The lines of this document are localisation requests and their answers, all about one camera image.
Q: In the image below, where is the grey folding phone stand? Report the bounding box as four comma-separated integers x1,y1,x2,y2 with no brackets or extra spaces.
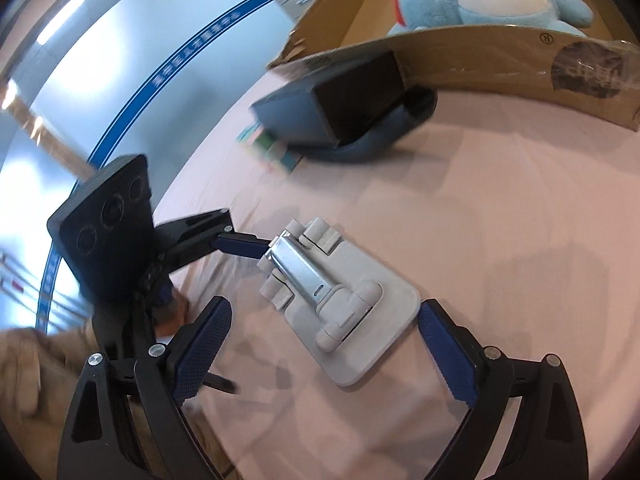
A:
258,217,421,388

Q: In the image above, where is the black rectangular box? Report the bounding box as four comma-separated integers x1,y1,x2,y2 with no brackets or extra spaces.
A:
252,52,405,148

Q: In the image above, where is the black curved stand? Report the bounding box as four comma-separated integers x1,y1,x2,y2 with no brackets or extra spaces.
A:
288,86,438,164

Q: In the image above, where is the pastel colour puzzle cube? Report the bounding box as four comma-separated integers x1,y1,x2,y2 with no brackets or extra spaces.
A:
236,122,303,174

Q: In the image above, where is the left brown jacket forearm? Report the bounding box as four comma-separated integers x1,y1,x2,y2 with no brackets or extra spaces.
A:
1,324,99,479

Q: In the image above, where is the left hand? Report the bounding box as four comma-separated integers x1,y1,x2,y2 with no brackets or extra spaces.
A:
153,289,190,338

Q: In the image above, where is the brown cardboard box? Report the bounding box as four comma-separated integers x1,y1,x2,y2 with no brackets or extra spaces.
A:
268,0,639,130

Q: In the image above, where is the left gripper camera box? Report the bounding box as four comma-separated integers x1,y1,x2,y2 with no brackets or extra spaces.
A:
47,154,154,304

